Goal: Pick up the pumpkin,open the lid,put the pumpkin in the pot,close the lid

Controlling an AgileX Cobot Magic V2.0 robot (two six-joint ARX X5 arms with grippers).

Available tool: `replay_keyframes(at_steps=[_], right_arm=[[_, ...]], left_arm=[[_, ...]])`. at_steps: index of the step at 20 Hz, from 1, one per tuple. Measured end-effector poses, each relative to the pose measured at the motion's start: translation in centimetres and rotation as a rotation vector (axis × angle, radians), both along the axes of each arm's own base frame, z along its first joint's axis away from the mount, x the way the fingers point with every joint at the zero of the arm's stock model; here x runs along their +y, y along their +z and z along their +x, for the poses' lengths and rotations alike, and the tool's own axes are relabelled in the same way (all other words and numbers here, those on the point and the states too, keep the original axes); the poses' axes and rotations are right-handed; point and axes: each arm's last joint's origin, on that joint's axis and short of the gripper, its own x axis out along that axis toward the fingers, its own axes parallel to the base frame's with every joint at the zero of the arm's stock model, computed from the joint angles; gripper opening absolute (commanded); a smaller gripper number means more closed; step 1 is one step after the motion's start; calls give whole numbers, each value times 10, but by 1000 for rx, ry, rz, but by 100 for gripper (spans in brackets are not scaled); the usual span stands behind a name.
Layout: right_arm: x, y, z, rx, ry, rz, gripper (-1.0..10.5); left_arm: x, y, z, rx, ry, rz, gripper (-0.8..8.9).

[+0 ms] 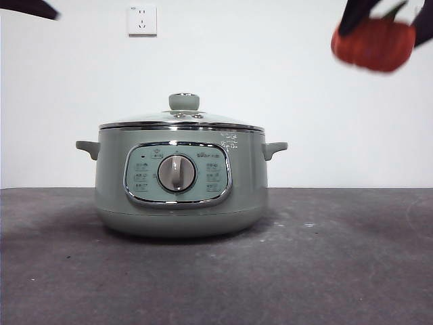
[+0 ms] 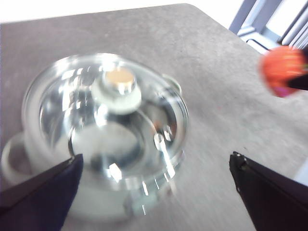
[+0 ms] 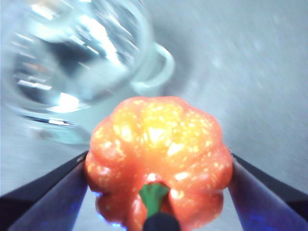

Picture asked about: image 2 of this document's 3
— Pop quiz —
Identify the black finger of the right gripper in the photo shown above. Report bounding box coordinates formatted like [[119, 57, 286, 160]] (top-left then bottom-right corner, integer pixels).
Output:
[[287, 75, 308, 91]]

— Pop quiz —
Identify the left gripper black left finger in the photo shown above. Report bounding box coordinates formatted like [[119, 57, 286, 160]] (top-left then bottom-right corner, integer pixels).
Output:
[[0, 154, 84, 231]]

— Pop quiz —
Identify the orange toy pumpkin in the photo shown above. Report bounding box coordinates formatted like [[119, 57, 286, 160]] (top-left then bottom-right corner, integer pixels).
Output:
[[258, 45, 308, 98]]

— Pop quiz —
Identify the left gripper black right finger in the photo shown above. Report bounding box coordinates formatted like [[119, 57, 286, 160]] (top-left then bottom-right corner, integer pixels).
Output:
[[229, 151, 308, 231]]

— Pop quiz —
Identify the glass lid with green knob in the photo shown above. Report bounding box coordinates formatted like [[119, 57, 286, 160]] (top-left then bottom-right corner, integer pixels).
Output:
[[21, 52, 190, 193]]

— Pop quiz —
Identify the pale green electric pot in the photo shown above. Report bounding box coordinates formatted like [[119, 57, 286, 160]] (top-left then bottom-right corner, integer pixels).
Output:
[[0, 72, 191, 222]]

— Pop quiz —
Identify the grey metal frame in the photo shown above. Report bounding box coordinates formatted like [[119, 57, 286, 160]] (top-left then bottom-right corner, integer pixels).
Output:
[[228, 0, 308, 55]]

